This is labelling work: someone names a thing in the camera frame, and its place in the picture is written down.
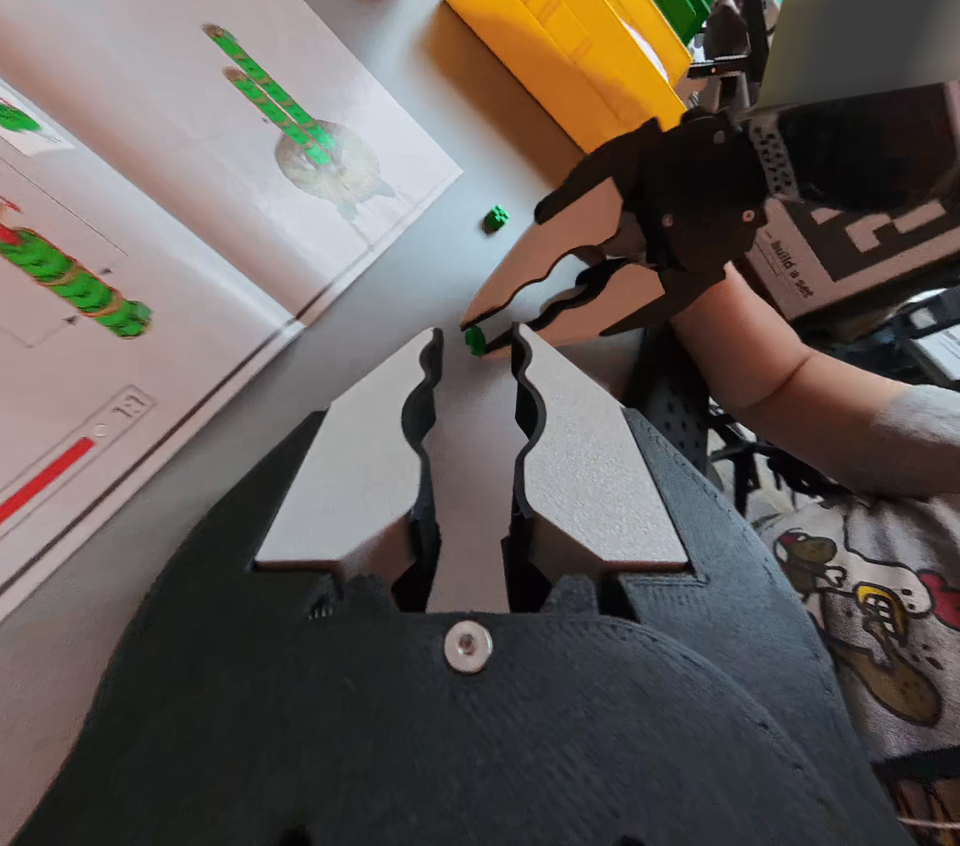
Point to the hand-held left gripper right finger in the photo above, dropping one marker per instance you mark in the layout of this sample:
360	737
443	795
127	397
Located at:
600	486

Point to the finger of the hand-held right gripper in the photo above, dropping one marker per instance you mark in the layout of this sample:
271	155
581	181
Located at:
555	238
607	306

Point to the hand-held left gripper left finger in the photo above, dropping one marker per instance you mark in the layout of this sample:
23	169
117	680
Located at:
337	486

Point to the small green round toy plate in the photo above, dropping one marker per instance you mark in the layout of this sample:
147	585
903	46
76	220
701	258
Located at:
475	340

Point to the person's right forearm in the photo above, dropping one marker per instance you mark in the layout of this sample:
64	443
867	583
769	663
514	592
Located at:
765	366

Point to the grey desk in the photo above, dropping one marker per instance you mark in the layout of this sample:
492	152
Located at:
420	111

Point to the green toy brick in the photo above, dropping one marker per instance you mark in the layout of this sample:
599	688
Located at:
496	219

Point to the black dotted strip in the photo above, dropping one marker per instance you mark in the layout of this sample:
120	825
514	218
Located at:
675	403

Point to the black stand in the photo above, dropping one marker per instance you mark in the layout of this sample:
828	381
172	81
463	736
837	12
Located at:
731	36

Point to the yellow plastic bin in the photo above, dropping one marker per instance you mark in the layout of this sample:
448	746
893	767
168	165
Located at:
540	36

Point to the printed grey shirt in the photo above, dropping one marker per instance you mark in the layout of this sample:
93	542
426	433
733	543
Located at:
900	561

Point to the white instruction booklet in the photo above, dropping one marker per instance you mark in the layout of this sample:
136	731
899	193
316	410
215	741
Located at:
150	111

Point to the black metal frame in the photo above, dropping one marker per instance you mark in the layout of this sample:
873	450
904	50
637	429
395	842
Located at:
765	463

